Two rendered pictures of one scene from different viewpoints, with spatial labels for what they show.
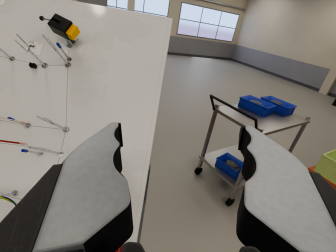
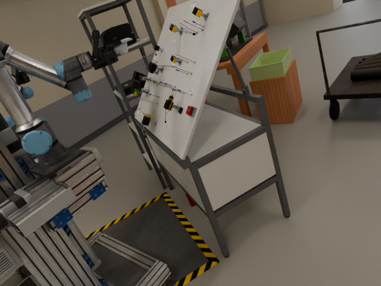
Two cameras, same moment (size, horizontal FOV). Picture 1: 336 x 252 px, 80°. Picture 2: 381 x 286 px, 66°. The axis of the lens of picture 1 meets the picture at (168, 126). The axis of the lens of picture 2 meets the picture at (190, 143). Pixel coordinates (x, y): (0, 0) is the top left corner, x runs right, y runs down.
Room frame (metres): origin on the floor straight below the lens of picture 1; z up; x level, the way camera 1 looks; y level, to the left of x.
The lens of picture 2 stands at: (-0.13, -1.46, 1.65)
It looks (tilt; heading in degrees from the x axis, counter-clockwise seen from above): 25 degrees down; 76
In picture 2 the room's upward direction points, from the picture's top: 20 degrees counter-clockwise
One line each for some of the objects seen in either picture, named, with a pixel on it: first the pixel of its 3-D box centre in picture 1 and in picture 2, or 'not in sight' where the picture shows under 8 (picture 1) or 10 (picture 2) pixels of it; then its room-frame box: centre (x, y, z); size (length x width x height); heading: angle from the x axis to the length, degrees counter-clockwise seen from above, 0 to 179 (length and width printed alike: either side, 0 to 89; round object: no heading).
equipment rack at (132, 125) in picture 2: not in sight; (144, 97); (0.31, 1.55, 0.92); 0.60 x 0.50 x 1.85; 92
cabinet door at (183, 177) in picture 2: not in sight; (182, 173); (0.17, 0.34, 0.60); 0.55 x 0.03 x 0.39; 92
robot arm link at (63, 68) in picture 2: not in sight; (68, 68); (-0.19, -0.03, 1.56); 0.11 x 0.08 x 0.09; 3
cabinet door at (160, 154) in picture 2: not in sight; (159, 150); (0.15, 0.89, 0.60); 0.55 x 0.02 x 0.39; 92
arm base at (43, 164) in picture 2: not in sight; (50, 151); (-0.46, 0.09, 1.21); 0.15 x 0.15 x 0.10
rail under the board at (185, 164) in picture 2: not in sight; (156, 137); (0.14, 0.61, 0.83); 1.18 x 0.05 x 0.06; 92
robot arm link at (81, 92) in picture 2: not in sight; (79, 88); (-0.18, -0.01, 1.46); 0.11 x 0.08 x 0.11; 93
